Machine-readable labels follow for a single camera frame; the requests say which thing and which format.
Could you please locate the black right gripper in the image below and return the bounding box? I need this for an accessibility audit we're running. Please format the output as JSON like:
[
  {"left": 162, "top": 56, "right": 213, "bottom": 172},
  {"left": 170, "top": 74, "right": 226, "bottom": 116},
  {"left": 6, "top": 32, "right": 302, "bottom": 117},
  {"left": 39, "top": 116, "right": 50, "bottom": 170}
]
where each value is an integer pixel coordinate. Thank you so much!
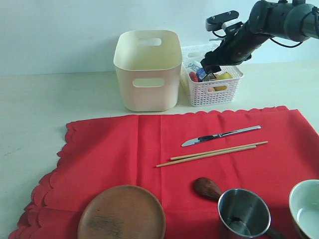
[{"left": 200, "top": 22, "right": 268, "bottom": 80}]

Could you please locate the yellow lemon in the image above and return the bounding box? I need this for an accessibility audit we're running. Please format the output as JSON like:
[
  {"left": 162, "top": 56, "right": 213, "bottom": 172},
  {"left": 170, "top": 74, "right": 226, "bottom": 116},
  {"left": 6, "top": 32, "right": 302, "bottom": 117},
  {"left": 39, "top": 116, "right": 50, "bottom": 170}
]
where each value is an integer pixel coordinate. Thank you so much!
[{"left": 214, "top": 72, "right": 233, "bottom": 91}]

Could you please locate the red sausage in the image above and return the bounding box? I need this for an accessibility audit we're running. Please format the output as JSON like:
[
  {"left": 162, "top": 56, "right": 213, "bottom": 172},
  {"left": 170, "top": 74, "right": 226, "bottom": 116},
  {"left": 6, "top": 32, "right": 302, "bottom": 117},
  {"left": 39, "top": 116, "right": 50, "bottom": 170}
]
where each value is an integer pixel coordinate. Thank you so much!
[{"left": 189, "top": 72, "right": 199, "bottom": 82}]

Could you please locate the dark brown chicken drumstick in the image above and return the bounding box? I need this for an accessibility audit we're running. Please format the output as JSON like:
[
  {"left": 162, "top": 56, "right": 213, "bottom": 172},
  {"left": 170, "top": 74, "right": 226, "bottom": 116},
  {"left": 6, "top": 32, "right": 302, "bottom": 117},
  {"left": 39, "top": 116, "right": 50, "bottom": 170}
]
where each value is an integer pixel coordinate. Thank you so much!
[{"left": 192, "top": 177, "right": 222, "bottom": 202}]

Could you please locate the stainless steel cup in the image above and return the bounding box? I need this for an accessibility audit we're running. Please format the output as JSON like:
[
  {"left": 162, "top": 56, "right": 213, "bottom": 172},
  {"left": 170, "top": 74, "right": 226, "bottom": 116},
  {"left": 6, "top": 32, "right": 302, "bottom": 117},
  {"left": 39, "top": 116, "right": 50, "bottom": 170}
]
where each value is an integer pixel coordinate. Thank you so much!
[{"left": 217, "top": 188, "right": 285, "bottom": 239}]

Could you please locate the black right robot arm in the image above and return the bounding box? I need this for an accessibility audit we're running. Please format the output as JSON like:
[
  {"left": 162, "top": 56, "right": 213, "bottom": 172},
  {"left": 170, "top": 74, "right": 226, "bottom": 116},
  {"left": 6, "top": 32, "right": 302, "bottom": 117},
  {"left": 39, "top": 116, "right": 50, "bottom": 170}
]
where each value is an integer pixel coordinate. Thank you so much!
[{"left": 200, "top": 0, "right": 319, "bottom": 74}]

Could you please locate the white perforated plastic basket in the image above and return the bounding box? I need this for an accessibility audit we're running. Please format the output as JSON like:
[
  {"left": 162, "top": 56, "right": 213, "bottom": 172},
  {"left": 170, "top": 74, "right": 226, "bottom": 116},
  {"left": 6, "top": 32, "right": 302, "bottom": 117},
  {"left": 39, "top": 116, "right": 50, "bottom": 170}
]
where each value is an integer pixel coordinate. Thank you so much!
[{"left": 180, "top": 43, "right": 244, "bottom": 107}]

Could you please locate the cream plastic storage bin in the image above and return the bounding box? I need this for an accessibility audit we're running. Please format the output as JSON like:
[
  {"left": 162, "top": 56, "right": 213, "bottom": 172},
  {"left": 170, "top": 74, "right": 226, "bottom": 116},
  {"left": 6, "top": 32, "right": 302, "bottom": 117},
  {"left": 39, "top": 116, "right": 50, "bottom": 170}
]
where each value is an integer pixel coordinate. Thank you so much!
[{"left": 113, "top": 30, "right": 182, "bottom": 112}]

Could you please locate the silver table knife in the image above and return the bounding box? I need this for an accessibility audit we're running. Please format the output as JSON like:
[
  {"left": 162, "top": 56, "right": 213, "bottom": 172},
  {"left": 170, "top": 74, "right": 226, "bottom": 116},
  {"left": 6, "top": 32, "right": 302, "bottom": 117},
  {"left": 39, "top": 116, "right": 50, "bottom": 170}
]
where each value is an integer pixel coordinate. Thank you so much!
[{"left": 181, "top": 125, "right": 262, "bottom": 147}]

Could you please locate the red scalloped cloth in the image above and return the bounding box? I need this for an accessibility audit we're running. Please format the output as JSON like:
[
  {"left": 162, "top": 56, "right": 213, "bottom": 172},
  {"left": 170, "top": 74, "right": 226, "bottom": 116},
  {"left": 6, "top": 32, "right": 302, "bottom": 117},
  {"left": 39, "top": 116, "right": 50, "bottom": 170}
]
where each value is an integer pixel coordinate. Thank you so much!
[{"left": 9, "top": 106, "right": 319, "bottom": 239}]

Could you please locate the pale green ceramic bowl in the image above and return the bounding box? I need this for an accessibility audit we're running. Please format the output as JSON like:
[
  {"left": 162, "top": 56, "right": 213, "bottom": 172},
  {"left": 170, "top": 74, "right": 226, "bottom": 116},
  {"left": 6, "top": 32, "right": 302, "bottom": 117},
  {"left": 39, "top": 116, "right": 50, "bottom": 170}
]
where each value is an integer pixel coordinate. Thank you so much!
[{"left": 289, "top": 179, "right": 319, "bottom": 239}]

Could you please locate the brown wooden plate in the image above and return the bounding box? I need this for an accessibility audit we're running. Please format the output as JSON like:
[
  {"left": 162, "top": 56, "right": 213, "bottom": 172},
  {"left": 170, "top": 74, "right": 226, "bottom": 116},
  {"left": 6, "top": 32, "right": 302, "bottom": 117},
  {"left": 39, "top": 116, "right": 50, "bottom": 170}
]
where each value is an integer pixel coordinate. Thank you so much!
[{"left": 77, "top": 185, "right": 166, "bottom": 239}]

